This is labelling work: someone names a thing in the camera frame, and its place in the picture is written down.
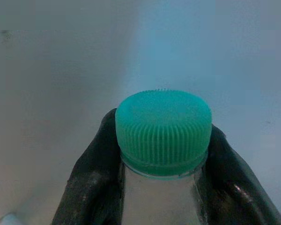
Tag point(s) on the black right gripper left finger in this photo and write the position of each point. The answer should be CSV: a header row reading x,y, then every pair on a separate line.
x,y
89,178

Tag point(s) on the clear bottle with green cap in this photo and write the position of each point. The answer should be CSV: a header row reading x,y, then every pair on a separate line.
x,y
162,133

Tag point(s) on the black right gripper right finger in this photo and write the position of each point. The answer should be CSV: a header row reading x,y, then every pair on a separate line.
x,y
236,187

